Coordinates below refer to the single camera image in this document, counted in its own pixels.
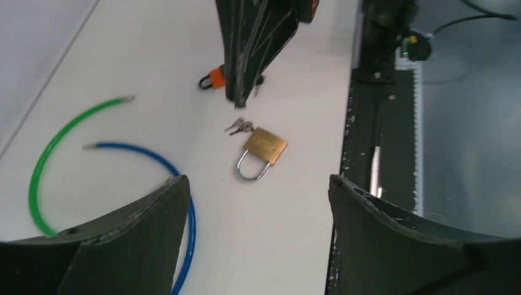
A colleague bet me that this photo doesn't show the white slotted cable duct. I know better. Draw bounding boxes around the white slotted cable duct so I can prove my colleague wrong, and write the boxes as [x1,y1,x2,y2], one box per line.
[396,57,425,217]

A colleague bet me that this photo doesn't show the green cable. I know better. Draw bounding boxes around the green cable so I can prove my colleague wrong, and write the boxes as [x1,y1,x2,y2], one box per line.
[27,94,137,238]

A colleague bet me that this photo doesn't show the left black camera cable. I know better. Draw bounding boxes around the left black camera cable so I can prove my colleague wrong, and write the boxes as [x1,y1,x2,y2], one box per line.
[431,0,520,36]

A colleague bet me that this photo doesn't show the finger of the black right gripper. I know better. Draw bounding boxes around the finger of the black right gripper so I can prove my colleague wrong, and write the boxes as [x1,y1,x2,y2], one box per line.
[215,0,265,107]
[240,1,319,108]

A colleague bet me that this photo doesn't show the orange black key fob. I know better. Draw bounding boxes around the orange black key fob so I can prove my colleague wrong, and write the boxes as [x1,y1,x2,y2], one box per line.
[198,65,225,90]

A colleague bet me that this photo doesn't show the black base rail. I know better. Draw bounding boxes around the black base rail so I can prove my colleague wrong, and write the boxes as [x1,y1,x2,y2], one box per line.
[325,67,420,295]

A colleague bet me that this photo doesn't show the large padlock silver keys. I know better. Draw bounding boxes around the large padlock silver keys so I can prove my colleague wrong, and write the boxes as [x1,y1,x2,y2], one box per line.
[224,117,255,136]

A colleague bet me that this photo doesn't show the large brass padlock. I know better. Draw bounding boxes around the large brass padlock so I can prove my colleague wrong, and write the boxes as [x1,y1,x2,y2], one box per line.
[235,127,288,181]

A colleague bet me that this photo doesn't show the black-headed key bunch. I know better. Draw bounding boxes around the black-headed key bunch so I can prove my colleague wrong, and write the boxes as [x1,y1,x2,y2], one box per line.
[253,74,265,97]

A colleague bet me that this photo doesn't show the blue cable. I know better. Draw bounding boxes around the blue cable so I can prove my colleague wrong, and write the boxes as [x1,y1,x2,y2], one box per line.
[83,141,197,295]

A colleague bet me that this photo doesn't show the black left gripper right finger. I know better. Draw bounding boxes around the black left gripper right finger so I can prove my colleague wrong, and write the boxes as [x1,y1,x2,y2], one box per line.
[328,175,520,294]

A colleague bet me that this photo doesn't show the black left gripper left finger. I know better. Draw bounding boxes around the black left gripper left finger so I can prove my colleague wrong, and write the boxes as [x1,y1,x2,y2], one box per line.
[1,175,190,294]

